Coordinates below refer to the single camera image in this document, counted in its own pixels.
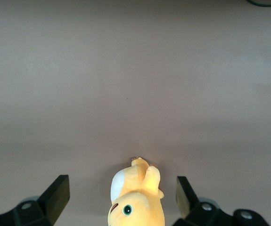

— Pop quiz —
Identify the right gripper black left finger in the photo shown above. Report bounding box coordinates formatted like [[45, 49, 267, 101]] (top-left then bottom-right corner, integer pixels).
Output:
[[0, 174, 70, 226]]

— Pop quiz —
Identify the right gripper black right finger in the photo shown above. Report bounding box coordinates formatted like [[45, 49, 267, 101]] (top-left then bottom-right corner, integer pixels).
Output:
[[172, 176, 271, 226]]

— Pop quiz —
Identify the yellow plush toy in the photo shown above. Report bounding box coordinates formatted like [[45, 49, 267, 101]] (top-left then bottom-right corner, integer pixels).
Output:
[[107, 157, 166, 226]]

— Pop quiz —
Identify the black cable loop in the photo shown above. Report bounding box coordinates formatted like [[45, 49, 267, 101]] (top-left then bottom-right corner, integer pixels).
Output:
[[246, 0, 271, 8]]

